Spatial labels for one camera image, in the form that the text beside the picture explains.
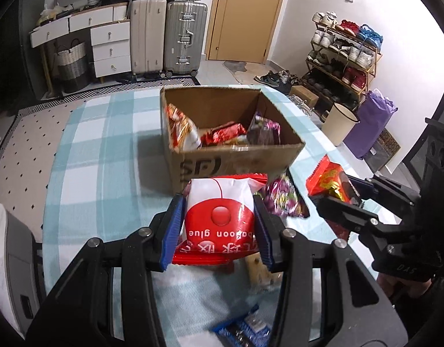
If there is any white dresser with drawers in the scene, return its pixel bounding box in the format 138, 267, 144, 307
29, 2, 132, 79

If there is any beige suitcase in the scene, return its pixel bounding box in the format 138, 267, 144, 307
130, 0, 168, 77

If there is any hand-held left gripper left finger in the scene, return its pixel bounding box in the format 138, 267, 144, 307
26, 193, 187, 347

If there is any beige floor mat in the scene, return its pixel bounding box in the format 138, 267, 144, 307
222, 60, 261, 85

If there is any red snack packet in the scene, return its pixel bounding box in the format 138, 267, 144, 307
200, 122, 248, 147

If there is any white dotted rug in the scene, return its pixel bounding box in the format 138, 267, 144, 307
0, 97, 89, 211

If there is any grey white cabinet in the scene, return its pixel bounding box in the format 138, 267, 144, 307
0, 203, 46, 333

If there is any silver suitcase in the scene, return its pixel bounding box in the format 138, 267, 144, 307
163, 1, 208, 77

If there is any brown cardboard box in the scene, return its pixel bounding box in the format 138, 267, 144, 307
160, 85, 306, 194

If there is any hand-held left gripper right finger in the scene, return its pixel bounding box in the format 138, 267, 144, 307
252, 194, 408, 347

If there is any blue cookie packet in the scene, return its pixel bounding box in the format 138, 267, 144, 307
212, 313, 273, 347

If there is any clear beige packet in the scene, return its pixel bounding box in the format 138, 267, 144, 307
244, 251, 282, 291

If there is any white orange noodle snack bag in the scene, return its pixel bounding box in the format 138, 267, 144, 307
165, 103, 203, 149

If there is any small cardboard box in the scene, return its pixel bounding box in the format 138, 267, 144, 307
290, 86, 319, 108

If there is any shoe rack with shoes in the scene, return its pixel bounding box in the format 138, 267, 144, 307
306, 11, 384, 114

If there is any brown door mat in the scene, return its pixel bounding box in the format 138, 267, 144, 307
363, 128, 402, 173

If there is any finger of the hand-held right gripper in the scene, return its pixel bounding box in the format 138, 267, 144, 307
315, 194, 422, 258
346, 173, 424, 225

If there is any dark sneakers pair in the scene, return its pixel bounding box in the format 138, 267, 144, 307
254, 70, 299, 95

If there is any cream waste bin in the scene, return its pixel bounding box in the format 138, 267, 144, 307
321, 102, 361, 147

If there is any pale plastic bag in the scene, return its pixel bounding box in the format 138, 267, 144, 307
38, 3, 60, 25

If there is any wooden door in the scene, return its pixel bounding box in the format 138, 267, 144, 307
204, 0, 292, 64

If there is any black striped mat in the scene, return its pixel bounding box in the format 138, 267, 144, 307
17, 75, 201, 117

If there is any woven laundry basket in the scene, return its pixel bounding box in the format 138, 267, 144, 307
54, 39, 90, 93

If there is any purple bag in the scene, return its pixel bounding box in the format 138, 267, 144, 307
343, 90, 399, 160

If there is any red and white packet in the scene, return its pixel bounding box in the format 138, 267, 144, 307
171, 173, 268, 266

